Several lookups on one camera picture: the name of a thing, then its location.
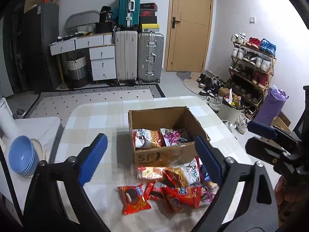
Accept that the white sneaker on floor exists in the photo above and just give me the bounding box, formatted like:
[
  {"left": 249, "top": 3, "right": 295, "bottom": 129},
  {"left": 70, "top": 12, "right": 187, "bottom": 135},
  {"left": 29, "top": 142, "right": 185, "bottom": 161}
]
[{"left": 236, "top": 113, "right": 249, "bottom": 135}]

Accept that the stack of blue bowls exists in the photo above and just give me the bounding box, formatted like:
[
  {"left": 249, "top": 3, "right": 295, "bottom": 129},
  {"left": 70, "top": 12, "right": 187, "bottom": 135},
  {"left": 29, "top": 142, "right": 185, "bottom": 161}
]
[{"left": 8, "top": 136, "right": 39, "bottom": 176}]

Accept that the woven laundry basket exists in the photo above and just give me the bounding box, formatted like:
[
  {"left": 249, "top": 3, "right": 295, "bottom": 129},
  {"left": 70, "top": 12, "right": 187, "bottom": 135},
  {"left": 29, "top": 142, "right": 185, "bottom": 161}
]
[{"left": 65, "top": 52, "right": 90, "bottom": 89}]

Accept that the teal suitcase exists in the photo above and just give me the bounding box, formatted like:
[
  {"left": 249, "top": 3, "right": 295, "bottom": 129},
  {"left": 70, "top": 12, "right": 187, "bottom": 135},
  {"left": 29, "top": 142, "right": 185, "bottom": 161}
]
[{"left": 118, "top": 0, "right": 140, "bottom": 28}]

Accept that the black refrigerator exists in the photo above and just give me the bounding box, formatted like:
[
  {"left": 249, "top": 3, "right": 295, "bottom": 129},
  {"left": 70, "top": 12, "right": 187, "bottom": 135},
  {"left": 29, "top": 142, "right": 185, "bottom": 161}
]
[{"left": 13, "top": 3, "right": 61, "bottom": 94}]

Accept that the door mat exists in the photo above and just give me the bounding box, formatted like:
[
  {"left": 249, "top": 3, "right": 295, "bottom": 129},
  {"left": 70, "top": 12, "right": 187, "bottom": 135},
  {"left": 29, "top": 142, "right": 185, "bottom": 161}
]
[{"left": 176, "top": 71, "right": 205, "bottom": 99}]

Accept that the white red noodle snack bag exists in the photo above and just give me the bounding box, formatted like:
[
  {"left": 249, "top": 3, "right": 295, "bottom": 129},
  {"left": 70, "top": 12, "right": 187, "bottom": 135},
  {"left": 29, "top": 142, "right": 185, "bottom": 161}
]
[{"left": 164, "top": 157, "right": 201, "bottom": 188}]

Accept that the wooden shoe rack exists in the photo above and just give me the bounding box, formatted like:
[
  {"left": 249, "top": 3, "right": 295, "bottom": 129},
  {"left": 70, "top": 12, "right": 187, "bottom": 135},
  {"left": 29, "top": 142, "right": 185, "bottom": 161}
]
[{"left": 227, "top": 41, "right": 277, "bottom": 120}]

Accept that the silver suitcase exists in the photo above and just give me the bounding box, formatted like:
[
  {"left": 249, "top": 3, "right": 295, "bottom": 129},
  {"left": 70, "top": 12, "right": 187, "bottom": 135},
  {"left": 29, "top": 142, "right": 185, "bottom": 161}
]
[{"left": 137, "top": 32, "right": 164, "bottom": 84}]

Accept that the white noodle bag in box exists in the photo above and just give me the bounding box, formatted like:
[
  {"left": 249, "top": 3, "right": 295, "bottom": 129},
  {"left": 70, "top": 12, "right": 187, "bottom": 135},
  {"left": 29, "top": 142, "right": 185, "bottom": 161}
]
[{"left": 132, "top": 129, "right": 165, "bottom": 149}]

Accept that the small red chocolate packet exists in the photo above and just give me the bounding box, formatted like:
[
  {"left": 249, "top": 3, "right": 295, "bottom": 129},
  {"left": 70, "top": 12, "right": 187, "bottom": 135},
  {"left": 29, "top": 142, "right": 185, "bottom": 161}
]
[{"left": 144, "top": 181, "right": 167, "bottom": 200}]

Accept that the red oreo cookie packet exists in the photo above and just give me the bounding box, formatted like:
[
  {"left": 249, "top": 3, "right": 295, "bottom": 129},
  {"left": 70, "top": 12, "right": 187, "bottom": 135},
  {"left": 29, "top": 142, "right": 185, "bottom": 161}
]
[{"left": 117, "top": 184, "right": 151, "bottom": 215}]

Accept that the purple snack bag in box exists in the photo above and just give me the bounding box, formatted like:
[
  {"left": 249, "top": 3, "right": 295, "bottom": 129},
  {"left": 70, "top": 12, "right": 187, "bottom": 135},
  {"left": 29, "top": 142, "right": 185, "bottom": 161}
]
[{"left": 160, "top": 128, "right": 193, "bottom": 146}]

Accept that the blue oreo cookie packet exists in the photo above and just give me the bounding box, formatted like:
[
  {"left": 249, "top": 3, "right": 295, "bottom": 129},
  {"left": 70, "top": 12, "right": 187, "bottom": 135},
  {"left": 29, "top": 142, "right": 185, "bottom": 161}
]
[{"left": 199, "top": 165, "right": 212, "bottom": 182}]

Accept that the orange cracker packet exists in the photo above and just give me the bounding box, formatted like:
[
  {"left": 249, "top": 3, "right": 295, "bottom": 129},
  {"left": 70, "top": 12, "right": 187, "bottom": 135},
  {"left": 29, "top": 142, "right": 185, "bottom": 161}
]
[{"left": 137, "top": 166, "right": 166, "bottom": 181}]

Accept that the beige suitcase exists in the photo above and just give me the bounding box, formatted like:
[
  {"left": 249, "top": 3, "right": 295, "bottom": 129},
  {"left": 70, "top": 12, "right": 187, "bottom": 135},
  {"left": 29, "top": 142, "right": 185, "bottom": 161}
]
[{"left": 115, "top": 31, "right": 138, "bottom": 81}]

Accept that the red cracker snack bag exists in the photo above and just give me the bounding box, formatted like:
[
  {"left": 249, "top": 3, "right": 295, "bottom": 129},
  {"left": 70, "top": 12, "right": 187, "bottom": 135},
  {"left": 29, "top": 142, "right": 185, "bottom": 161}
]
[{"left": 161, "top": 186, "right": 202, "bottom": 213}]

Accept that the white drawer desk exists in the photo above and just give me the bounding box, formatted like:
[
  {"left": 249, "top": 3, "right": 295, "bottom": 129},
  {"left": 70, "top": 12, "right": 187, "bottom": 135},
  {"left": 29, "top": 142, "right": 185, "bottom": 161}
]
[{"left": 50, "top": 32, "right": 116, "bottom": 82}]

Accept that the brown cardboard SF box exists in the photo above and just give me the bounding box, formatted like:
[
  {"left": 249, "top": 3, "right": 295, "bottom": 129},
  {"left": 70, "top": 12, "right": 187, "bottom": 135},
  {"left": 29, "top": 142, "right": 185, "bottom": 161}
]
[{"left": 128, "top": 106, "right": 211, "bottom": 166}]

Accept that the white trash bin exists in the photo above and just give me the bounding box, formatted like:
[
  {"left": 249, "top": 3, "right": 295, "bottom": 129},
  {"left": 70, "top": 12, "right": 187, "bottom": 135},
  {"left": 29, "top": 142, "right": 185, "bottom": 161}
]
[{"left": 217, "top": 96, "right": 244, "bottom": 124}]

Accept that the white kettle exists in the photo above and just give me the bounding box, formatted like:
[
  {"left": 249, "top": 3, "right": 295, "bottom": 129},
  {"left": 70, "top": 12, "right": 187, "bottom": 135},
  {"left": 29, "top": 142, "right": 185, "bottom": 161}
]
[{"left": 0, "top": 97, "right": 18, "bottom": 139}]

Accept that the wooden door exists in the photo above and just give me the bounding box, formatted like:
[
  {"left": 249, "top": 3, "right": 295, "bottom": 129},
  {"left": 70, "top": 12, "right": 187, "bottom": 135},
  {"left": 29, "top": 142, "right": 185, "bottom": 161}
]
[{"left": 164, "top": 0, "right": 213, "bottom": 72}]

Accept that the right hand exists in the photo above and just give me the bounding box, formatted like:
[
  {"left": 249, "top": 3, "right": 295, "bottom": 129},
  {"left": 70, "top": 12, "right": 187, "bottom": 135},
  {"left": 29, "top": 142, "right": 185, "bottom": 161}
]
[{"left": 274, "top": 175, "right": 308, "bottom": 227}]

